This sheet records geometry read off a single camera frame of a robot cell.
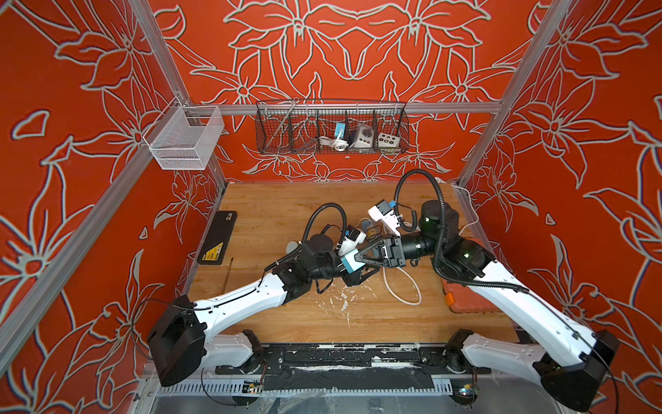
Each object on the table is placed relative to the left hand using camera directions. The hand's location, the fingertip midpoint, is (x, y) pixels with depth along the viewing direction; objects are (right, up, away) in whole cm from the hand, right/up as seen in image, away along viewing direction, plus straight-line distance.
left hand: (375, 263), depth 69 cm
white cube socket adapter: (+9, +39, +24) cm, 47 cm away
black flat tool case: (-56, +3, +31) cm, 64 cm away
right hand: (-7, +3, -15) cm, 17 cm away
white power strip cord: (+44, +6, +34) cm, 56 cm away
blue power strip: (-3, +11, -4) cm, 12 cm away
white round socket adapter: (0, +41, +22) cm, 46 cm away
